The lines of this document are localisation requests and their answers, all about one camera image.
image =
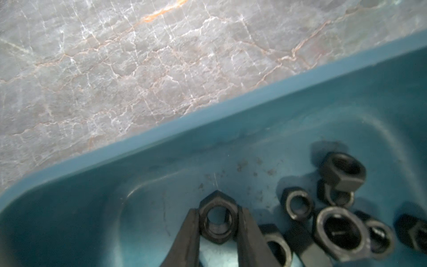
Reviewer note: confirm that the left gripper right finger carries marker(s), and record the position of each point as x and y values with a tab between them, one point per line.
253	250

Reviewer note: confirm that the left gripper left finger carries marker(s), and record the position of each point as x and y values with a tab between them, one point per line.
186	247

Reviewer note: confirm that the teal plastic storage box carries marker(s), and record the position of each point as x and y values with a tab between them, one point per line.
123	205

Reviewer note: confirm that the black hex nut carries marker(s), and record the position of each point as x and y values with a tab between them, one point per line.
343	172
277	244
297	203
309	252
412	232
218	217
382	236
341	234
333	197

